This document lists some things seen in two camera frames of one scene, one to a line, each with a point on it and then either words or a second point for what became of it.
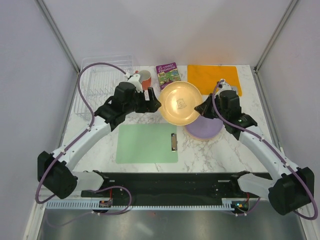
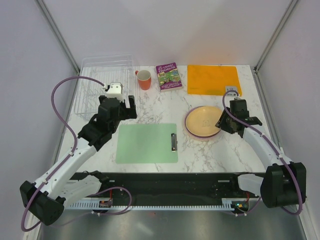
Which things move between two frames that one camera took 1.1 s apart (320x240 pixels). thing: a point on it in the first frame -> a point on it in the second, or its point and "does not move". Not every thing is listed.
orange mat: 203,79 does not move
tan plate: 178,99 -> 201,120
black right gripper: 204,108 -> 224,126
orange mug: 145,77 does not move
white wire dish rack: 99,75 does not move
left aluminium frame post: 47,15 does not move
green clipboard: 143,143 does not move
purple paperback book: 168,73 does not move
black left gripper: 150,106 -> 129,113
